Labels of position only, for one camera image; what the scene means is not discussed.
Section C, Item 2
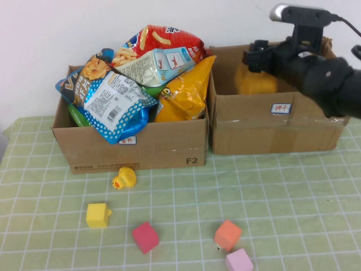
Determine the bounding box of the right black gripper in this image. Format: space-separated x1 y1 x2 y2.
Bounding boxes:
242 36 314 85

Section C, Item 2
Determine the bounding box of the yellow-orange snack packet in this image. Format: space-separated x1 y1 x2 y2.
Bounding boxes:
235 63 279 95

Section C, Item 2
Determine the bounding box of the yellow foam cube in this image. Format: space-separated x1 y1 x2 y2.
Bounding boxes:
85 203 113 229

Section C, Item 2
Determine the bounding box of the white label red handwriting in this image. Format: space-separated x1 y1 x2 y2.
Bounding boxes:
117 135 138 146
270 103 293 115

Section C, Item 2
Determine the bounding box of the cardboard box with taped front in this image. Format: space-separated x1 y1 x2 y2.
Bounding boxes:
207 36 352 155

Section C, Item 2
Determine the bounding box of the yellow chip bag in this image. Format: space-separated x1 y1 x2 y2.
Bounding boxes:
154 55 217 123

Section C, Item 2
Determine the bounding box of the red shrimp stick chip bag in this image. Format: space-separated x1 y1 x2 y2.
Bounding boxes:
111 24 212 88

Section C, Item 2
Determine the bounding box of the cardboard box printed F2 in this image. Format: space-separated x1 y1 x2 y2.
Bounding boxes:
51 65 209 174

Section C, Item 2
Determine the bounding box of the green checked tablecloth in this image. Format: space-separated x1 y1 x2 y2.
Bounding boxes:
0 108 361 271

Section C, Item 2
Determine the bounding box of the blue polka dot chip bag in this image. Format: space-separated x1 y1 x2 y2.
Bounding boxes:
55 48 159 145

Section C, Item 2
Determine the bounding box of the yellow rubber duck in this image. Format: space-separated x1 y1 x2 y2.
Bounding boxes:
111 167 137 190

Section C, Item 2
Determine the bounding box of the orange foam cube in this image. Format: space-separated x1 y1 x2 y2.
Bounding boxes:
213 220 243 253

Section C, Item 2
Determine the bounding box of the pink foam cube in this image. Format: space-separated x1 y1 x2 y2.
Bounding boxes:
224 248 254 271

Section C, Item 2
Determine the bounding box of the red foam cube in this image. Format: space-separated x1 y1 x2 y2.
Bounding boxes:
131 221 160 255

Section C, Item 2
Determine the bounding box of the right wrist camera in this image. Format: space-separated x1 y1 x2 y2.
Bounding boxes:
269 3 341 53

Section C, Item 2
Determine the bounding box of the right black camera cable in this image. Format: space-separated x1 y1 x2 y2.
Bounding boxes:
328 12 361 60

